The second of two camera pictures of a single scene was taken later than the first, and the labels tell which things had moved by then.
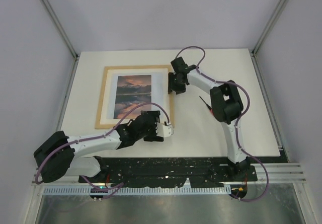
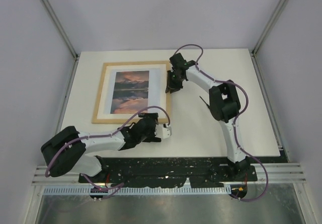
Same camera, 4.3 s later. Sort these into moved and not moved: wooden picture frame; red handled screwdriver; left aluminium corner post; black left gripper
Moved: wooden picture frame
Not moved: black left gripper; red handled screwdriver; left aluminium corner post
